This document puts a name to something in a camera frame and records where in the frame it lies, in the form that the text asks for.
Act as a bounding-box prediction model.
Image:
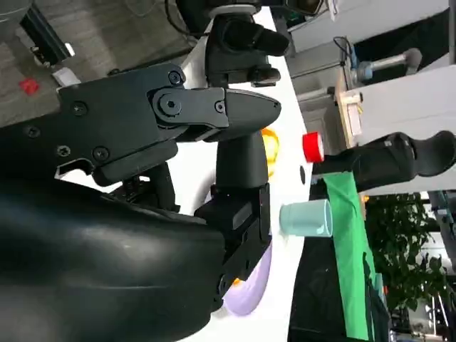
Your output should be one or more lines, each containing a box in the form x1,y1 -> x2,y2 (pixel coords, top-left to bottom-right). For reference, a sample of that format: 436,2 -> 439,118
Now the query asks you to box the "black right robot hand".
0,63 -> 282,342

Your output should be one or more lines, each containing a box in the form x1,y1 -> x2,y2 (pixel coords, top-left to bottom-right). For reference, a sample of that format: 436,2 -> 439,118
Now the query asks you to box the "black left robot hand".
204,14 -> 291,89

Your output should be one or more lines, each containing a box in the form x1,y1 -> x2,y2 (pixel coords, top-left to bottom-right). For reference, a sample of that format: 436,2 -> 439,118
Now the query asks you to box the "red tape roll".
302,131 -> 326,163

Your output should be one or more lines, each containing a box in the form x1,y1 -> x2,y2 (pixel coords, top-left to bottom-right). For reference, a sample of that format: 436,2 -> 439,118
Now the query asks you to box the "wooden box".
333,88 -> 365,147

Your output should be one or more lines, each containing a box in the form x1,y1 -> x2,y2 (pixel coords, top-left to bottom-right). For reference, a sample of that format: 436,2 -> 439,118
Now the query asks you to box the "lilac plate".
212,233 -> 275,317

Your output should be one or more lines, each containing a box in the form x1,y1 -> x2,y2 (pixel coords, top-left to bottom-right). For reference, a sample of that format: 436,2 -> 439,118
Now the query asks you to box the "small red floor object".
19,78 -> 39,95

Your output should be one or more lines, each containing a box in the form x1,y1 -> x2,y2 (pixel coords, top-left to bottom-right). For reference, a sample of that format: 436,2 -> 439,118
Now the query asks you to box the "pale green mug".
279,198 -> 335,239

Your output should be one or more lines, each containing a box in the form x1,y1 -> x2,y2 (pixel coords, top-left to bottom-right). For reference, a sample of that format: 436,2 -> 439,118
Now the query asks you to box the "black backdrop cloth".
287,234 -> 390,342

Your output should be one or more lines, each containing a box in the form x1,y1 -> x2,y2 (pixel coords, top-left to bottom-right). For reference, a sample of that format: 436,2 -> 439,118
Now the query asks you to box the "green cloth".
322,174 -> 379,341

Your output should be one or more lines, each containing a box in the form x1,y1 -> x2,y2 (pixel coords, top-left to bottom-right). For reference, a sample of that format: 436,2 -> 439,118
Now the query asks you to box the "green leafy plant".
363,194 -> 450,311

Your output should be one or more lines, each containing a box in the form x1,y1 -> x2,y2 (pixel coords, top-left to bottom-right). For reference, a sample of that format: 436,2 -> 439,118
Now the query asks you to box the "thin black background cable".
333,35 -> 354,74

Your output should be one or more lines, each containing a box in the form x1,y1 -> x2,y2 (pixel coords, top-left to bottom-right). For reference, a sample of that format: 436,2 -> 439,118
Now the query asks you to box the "black handle grip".
311,130 -> 456,195

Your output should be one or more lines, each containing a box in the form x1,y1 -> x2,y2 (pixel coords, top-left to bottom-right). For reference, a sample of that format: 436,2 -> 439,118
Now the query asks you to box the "black metal rail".
19,5 -> 76,67

